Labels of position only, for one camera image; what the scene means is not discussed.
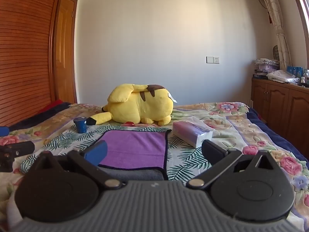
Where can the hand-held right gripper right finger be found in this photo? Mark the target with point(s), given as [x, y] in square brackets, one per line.
[213, 149]

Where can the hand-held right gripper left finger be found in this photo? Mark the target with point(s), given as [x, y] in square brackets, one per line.
[97, 152]

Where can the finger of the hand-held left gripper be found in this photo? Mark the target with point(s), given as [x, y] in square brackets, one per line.
[20, 148]
[3, 131]

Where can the purple towel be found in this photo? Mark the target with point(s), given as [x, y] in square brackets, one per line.
[135, 148]

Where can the grey towel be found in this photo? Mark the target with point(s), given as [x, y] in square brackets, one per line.
[135, 173]

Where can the purple tissue pack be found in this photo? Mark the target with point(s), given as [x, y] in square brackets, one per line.
[193, 131]

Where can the blue cup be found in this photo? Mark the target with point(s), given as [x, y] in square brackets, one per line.
[80, 125]

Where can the dark blue blanket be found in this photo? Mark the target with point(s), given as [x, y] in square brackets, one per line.
[36, 118]

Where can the red cloth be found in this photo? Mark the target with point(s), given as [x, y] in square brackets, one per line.
[52, 104]

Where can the yellow plush toy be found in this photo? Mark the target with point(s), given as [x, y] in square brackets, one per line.
[140, 104]

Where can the dark blue bed sheet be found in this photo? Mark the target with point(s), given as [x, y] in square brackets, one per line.
[277, 135]

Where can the wooden cabinet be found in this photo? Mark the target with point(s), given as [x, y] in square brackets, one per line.
[277, 106]

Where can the wooden louvered wardrobe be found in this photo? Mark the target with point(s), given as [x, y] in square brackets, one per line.
[24, 53]

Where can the stack of books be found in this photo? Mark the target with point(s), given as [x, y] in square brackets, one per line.
[260, 74]

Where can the wooden door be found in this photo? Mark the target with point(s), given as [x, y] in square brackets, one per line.
[65, 53]

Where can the stack of folded cloths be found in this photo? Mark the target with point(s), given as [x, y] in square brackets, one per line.
[266, 64]

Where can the small white bottle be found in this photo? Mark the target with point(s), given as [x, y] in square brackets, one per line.
[302, 81]

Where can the blue boxes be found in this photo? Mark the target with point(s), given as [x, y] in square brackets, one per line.
[295, 71]

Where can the patterned curtain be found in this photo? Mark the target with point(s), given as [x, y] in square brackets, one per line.
[277, 24]

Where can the white wall socket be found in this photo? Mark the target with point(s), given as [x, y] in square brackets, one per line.
[213, 60]

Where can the wooden window frame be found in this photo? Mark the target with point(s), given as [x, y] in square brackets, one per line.
[301, 9]

